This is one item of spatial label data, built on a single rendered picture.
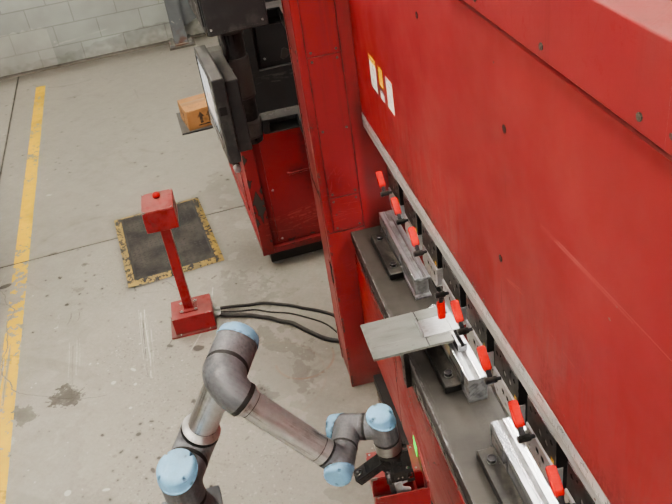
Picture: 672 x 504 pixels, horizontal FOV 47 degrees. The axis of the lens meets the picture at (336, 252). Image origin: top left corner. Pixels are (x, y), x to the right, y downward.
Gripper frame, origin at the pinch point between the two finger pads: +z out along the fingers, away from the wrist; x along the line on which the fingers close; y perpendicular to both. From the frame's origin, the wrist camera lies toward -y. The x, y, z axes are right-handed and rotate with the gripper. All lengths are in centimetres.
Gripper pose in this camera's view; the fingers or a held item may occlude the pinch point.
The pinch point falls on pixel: (394, 495)
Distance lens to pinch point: 242.9
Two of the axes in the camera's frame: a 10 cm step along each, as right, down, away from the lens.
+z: 2.1, 8.0, 5.6
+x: -1.3, -5.4, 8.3
